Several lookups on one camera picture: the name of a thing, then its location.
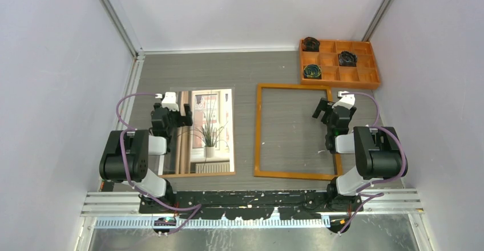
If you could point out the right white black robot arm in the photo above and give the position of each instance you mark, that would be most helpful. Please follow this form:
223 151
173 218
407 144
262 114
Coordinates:
379 156

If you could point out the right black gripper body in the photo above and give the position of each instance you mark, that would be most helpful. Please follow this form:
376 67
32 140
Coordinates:
330 126

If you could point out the plant window photo print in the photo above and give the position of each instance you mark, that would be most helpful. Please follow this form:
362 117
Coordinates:
206 128

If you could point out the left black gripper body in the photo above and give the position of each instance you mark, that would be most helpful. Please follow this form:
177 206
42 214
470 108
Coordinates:
174 118

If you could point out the orange wooden picture frame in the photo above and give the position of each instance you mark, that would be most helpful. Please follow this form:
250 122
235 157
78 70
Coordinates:
258 172

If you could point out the orange compartment tray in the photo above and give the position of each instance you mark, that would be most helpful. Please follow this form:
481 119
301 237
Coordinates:
337 63

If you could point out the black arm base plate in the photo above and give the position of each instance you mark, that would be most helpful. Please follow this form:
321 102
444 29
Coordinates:
251 205

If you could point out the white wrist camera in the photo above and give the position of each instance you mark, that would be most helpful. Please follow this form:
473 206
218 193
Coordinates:
346 100
168 101

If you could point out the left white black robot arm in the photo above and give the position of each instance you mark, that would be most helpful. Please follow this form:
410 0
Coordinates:
125 157

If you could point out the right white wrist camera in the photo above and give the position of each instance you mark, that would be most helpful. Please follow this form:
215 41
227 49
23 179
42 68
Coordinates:
346 100

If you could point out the aluminium rail front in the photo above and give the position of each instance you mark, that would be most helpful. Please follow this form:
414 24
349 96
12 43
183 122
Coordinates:
394 201

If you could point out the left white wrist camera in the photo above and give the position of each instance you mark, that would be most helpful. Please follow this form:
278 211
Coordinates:
168 101

